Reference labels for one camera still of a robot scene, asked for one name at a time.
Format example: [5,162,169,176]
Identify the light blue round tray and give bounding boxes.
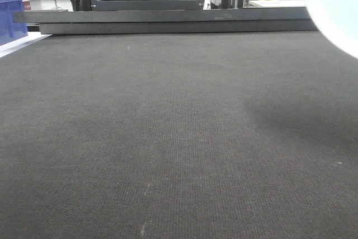
[305,0,357,58]

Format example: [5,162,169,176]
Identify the dark grey table mat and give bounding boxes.
[1,31,357,238]

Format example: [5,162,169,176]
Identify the white background table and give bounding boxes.
[244,0,305,8]

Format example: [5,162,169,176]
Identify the black metal beam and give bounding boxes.
[13,7,317,35]

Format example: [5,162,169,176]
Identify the black round stool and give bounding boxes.
[51,0,62,10]

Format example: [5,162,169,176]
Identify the blue plastic crate left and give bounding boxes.
[0,0,28,45]

